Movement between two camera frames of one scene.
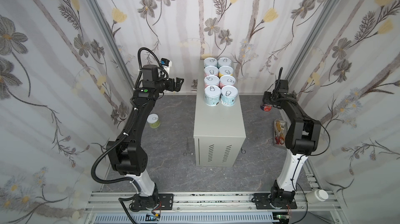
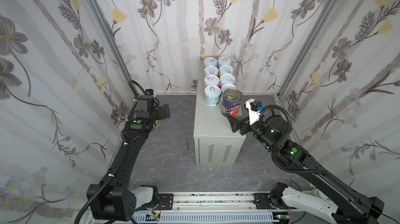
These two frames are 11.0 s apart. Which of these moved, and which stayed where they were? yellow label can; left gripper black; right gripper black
Moved: right gripper black; left gripper black
Stayed: yellow label can
